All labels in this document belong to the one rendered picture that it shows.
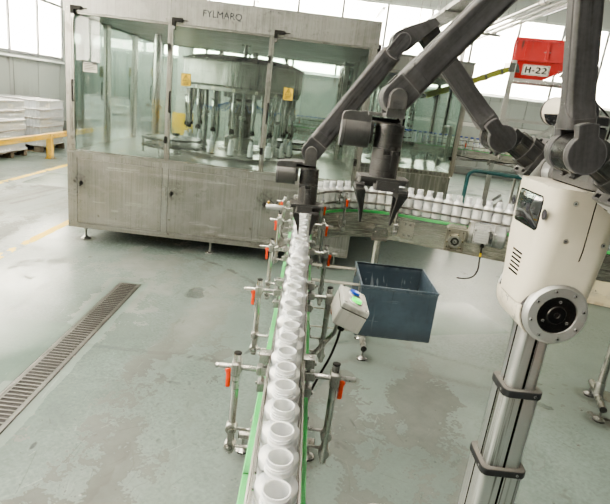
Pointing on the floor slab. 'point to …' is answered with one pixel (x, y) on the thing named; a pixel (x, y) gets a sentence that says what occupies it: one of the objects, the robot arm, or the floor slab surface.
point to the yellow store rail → (10, 144)
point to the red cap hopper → (530, 53)
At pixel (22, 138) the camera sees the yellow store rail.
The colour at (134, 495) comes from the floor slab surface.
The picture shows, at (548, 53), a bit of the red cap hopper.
